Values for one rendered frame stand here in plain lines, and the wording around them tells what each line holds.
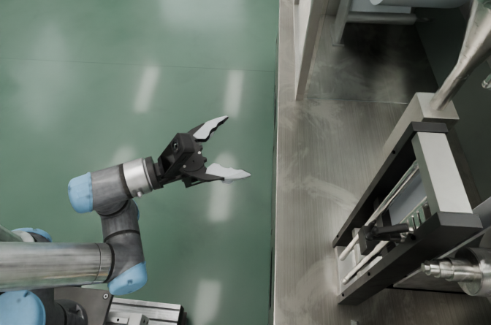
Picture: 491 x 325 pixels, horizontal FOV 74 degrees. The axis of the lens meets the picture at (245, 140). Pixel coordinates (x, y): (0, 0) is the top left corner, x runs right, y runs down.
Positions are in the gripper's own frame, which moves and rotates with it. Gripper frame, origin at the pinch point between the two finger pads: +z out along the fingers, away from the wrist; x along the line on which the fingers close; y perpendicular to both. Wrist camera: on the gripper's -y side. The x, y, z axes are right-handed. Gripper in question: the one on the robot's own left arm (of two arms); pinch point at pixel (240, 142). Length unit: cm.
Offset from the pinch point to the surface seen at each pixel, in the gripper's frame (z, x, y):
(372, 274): 14.0, 33.1, 0.7
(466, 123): 79, 4, 27
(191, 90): 9, -123, 142
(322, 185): 26.4, 6.3, 33.0
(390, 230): 11.7, 28.3, -17.4
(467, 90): 83, -5, 22
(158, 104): -17, -118, 141
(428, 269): 15.1, 34.7, -15.2
